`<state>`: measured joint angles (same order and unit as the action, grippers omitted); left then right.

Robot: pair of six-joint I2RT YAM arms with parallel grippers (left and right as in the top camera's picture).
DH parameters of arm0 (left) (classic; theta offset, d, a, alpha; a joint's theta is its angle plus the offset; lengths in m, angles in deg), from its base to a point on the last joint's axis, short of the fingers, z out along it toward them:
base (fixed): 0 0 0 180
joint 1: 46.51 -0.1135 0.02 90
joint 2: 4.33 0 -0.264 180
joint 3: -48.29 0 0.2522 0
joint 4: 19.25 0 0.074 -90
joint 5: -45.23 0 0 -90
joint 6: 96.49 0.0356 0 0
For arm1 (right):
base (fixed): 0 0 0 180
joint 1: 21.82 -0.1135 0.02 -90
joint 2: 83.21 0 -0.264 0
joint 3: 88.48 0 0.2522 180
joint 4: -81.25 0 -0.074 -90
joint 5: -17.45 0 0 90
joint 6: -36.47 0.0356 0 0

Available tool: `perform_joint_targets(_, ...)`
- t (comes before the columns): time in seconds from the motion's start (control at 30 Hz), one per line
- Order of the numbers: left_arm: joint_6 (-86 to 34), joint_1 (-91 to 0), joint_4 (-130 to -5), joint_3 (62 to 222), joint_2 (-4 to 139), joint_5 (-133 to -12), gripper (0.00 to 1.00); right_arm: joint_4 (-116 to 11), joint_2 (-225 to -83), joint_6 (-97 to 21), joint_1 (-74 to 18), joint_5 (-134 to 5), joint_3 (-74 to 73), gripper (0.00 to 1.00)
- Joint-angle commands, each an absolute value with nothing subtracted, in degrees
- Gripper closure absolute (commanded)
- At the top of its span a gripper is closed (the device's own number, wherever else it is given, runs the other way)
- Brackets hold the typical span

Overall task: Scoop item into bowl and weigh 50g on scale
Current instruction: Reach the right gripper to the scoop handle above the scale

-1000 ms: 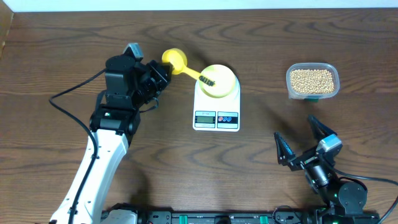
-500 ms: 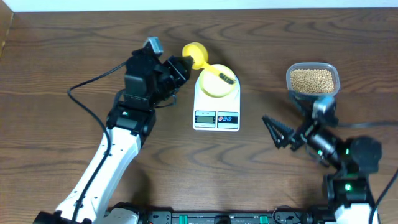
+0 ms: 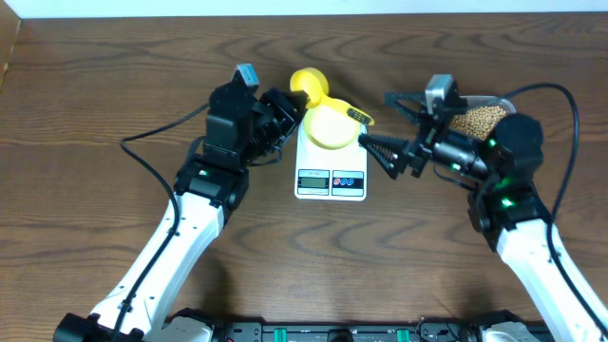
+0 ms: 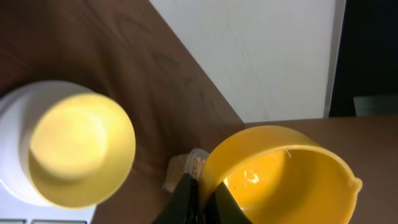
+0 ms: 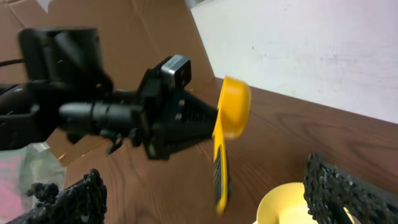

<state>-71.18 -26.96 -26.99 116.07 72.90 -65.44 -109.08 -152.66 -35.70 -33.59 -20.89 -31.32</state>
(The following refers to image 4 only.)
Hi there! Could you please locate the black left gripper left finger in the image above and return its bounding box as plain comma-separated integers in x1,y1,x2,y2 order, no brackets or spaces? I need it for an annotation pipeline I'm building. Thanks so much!
152,173,198,224

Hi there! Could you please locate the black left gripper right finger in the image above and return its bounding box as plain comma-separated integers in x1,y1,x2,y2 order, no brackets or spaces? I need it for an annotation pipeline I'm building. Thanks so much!
203,183,252,224

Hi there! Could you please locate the yellow measuring scoop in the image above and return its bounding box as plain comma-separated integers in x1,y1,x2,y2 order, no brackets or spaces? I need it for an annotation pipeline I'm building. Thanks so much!
198,126,363,223

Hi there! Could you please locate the pale yellow bowl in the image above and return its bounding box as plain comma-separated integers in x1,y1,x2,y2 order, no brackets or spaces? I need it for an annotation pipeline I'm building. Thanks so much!
27,93,136,209

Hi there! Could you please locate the white digital kitchen scale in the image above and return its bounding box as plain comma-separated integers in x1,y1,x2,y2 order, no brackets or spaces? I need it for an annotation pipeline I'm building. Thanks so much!
1,81,96,223

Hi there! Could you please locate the clear plastic container of soybeans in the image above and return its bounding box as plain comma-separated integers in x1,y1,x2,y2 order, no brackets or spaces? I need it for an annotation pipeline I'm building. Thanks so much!
163,148,210,193

